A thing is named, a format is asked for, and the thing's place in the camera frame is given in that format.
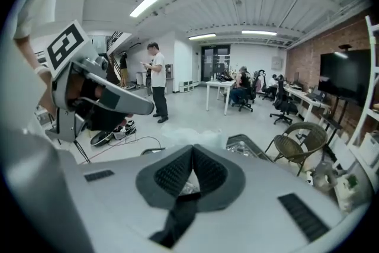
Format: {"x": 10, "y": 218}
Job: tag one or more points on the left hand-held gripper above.
{"x": 66, "y": 44}

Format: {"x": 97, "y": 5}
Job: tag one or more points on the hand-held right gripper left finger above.
{"x": 118, "y": 201}

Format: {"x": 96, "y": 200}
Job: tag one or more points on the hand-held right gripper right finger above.
{"x": 260, "y": 186}

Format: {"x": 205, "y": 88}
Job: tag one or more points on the person's left forearm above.
{"x": 28, "y": 50}

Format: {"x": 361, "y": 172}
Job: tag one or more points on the person's left hand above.
{"x": 47, "y": 94}

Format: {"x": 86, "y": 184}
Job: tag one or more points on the black slip-on shoe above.
{"x": 100, "y": 139}

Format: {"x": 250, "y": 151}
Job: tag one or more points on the grey metal fixture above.
{"x": 325, "y": 174}

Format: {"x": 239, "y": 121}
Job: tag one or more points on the brown wicker chair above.
{"x": 311, "y": 133}

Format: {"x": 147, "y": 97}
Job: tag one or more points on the black staircase railing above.
{"x": 117, "y": 38}

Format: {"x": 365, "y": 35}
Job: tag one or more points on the black office chair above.
{"x": 261, "y": 80}
{"x": 247, "y": 100}
{"x": 284, "y": 106}

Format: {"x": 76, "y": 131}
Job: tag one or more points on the white wristband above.
{"x": 43, "y": 71}

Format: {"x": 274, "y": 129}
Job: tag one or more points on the black television stand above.
{"x": 334, "y": 121}

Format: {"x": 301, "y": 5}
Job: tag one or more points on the long white desk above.
{"x": 308, "y": 99}

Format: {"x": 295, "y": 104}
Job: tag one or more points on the white table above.
{"x": 220, "y": 83}

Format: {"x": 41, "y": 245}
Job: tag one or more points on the black glass double door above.
{"x": 215, "y": 63}

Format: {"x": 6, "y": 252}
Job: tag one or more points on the long ceiling light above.
{"x": 202, "y": 36}
{"x": 149, "y": 1}
{"x": 259, "y": 32}

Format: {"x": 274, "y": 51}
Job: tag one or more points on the white shelf rack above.
{"x": 370, "y": 68}

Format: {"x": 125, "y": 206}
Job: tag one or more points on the white wall socket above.
{"x": 277, "y": 62}

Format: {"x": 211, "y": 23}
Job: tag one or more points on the black wall television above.
{"x": 343, "y": 74}

